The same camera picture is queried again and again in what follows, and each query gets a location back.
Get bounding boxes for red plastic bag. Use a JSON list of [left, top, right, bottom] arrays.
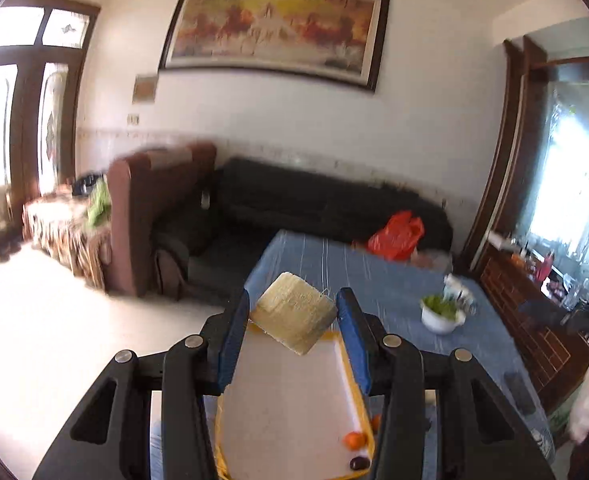
[[366, 211, 425, 261]]

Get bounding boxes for framed landscape painting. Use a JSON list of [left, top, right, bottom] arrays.
[[158, 0, 391, 93]]

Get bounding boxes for black sofa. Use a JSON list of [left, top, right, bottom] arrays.
[[154, 157, 453, 306]]

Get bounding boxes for white bowl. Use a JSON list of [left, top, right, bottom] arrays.
[[421, 305, 467, 335]]

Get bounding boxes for pale yellow loofah piece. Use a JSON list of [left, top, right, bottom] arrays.
[[251, 272, 338, 359]]

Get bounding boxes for white tray with yellow rim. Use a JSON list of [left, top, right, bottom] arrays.
[[214, 324, 378, 480]]

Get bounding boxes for blue striped tablecloth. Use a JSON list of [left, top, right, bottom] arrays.
[[244, 230, 556, 467]]

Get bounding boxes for brown armchair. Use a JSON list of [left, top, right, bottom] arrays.
[[106, 142, 218, 299]]

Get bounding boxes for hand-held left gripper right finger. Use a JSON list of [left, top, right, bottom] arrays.
[[336, 287, 557, 480]]

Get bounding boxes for wooden door frame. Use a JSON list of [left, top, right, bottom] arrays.
[[460, 36, 549, 273]]

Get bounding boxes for patterned cloth-covered table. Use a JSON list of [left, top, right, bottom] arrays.
[[22, 185, 113, 282]]

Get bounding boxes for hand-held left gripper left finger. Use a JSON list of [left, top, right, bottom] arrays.
[[32, 289, 251, 480]]

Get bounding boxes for wooden glass door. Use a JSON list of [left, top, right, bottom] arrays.
[[0, 2, 101, 257]]

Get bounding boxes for small wall frame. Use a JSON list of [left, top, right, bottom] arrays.
[[133, 74, 158, 106]]

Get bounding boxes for dark wooden cabinet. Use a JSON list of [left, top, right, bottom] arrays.
[[474, 244, 589, 413]]

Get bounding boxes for green fruits in bowl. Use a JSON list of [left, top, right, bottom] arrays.
[[423, 294, 464, 318]]

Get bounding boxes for green cloth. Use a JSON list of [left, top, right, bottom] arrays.
[[86, 179, 113, 229]]

